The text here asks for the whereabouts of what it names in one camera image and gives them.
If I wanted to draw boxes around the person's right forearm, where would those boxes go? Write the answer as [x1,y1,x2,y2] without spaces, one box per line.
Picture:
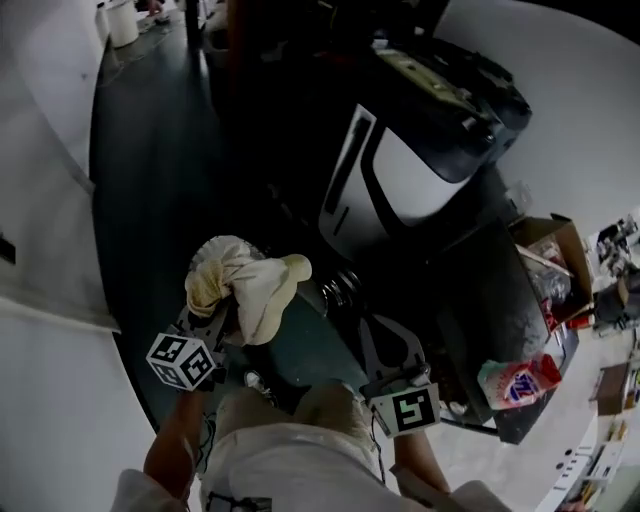
[389,430,452,497]

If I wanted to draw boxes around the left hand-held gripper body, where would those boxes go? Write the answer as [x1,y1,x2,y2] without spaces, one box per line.
[146,303,231,392]

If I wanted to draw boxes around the person's left forearm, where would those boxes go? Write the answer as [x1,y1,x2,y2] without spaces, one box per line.
[143,387,212,501]

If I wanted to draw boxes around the grey white appliance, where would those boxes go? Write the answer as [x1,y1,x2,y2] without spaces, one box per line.
[317,102,474,261]

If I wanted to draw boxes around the person's beige shorts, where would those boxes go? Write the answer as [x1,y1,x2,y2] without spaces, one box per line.
[198,382,392,512]

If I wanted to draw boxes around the cream white clothes item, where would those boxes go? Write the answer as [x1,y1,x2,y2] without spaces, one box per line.
[223,253,314,347]

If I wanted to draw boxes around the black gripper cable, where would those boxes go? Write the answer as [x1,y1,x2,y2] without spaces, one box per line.
[197,412,221,474]

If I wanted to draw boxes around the black equipment with beige panel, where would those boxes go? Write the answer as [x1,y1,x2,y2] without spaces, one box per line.
[372,38,533,184]

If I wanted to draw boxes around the person's white sneaker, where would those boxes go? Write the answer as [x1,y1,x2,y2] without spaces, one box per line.
[243,369,278,407]

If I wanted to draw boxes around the brown cardboard box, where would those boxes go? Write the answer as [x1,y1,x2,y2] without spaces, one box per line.
[508,213,597,332]

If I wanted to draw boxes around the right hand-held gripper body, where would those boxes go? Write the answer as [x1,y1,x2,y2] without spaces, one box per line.
[358,314,442,440]

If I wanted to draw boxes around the white mesh laundry basket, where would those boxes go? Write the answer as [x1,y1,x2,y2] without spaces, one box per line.
[191,234,265,270]

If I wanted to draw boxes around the cluttered white shelf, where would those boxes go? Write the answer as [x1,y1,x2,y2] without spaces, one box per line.
[547,319,640,512]

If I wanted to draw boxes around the white bucket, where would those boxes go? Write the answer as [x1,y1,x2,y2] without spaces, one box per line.
[106,0,140,49]

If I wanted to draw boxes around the person's white shirt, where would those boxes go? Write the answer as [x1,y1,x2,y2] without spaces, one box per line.
[116,463,506,512]

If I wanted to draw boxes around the yellowish textured clothes item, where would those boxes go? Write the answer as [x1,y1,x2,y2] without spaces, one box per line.
[184,254,237,320]

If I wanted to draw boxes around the colourful detergent bag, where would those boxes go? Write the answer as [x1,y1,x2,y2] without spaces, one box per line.
[476,351,564,412]

